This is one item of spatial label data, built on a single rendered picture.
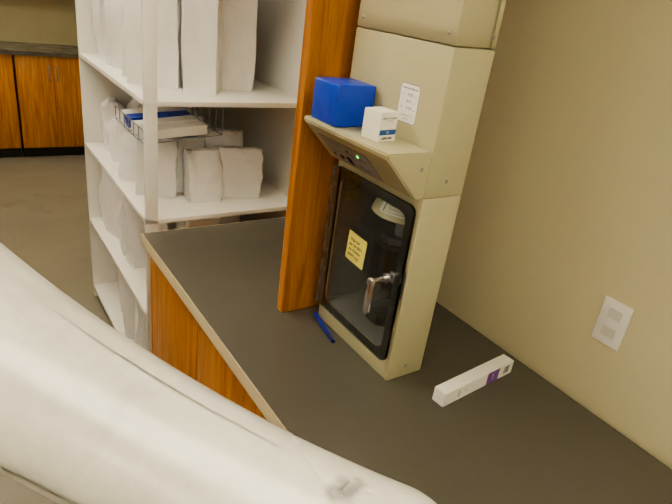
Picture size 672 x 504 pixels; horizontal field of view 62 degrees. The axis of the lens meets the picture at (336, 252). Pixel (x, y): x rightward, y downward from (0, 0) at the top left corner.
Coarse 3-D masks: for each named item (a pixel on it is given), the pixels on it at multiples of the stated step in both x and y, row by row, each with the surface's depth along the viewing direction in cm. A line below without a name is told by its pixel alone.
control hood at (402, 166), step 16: (320, 128) 123; (336, 128) 120; (352, 128) 122; (352, 144) 115; (368, 144) 110; (384, 144) 112; (400, 144) 114; (368, 160) 115; (384, 160) 107; (400, 160) 107; (416, 160) 109; (384, 176) 116; (400, 176) 109; (416, 176) 111; (416, 192) 113
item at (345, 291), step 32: (352, 192) 134; (384, 192) 124; (352, 224) 136; (384, 224) 125; (384, 256) 127; (352, 288) 139; (384, 288) 128; (352, 320) 141; (384, 320) 130; (384, 352) 131
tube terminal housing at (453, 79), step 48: (384, 48) 119; (432, 48) 107; (480, 48) 110; (384, 96) 121; (432, 96) 109; (480, 96) 112; (432, 144) 111; (432, 192) 116; (432, 240) 122; (432, 288) 129
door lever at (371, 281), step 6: (384, 276) 126; (372, 282) 124; (378, 282) 126; (384, 282) 127; (366, 288) 126; (372, 288) 125; (366, 294) 126; (372, 294) 126; (366, 300) 126; (372, 300) 126; (366, 306) 127; (366, 312) 127
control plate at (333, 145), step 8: (320, 136) 129; (328, 144) 129; (336, 144) 124; (336, 152) 130; (344, 152) 124; (352, 152) 119; (344, 160) 130; (352, 160) 125; (360, 160) 120; (360, 168) 125; (368, 168) 120; (376, 176) 120
